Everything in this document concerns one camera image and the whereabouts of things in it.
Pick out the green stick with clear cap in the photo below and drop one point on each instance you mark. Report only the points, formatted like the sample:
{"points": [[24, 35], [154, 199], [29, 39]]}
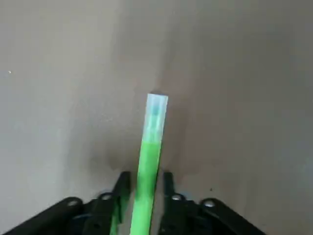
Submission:
{"points": [[146, 171]]}

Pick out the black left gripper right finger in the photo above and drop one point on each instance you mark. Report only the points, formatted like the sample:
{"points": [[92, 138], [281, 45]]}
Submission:
{"points": [[207, 220]]}

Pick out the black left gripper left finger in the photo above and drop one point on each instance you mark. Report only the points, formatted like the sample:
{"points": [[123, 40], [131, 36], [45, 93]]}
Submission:
{"points": [[73, 218]]}

